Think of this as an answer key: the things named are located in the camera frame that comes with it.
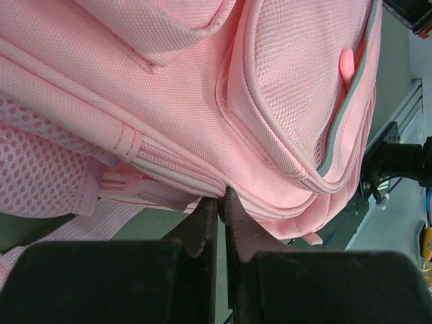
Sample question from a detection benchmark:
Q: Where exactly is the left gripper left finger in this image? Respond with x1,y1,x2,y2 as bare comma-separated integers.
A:
1,198,217,323

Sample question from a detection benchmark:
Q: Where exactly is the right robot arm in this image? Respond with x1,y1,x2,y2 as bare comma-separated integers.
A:
358,121,431,203

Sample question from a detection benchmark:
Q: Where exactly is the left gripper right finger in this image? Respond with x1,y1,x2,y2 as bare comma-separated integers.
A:
222,188,431,323

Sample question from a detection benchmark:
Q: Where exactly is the pink student backpack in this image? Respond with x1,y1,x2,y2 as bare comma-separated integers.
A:
0,0,383,291

